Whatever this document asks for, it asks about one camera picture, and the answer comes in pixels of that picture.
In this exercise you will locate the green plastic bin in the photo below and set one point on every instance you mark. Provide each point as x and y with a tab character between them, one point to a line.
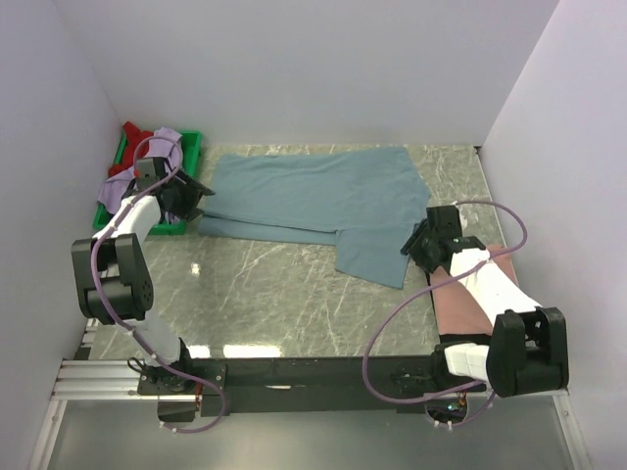
191	146

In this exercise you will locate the red t-shirt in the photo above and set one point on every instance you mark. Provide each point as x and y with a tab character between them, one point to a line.
133	136

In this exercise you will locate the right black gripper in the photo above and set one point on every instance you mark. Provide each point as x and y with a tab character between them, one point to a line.
425	263

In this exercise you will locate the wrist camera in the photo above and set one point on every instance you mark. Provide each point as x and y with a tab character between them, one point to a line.
444	222
148	171

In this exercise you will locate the aluminium rail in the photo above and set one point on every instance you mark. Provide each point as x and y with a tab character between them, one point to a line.
114	380

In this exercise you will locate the blue t-shirt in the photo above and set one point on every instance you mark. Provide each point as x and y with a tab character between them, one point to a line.
364	203

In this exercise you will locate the lavender t-shirt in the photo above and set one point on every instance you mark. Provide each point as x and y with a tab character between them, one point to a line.
165	142

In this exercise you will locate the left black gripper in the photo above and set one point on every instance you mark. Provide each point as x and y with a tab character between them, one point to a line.
193	191

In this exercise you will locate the folded pink t-shirt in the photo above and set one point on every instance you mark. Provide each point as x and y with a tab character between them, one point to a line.
504	263

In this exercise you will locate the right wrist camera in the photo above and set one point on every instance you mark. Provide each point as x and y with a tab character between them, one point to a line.
444	222

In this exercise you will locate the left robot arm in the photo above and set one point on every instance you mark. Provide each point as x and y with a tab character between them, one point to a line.
113	281

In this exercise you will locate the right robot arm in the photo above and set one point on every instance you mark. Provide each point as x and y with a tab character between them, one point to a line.
527	352

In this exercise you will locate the black base beam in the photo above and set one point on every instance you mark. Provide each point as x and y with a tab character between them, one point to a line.
400	377

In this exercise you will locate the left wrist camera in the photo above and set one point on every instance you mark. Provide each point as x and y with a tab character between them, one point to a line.
148	171

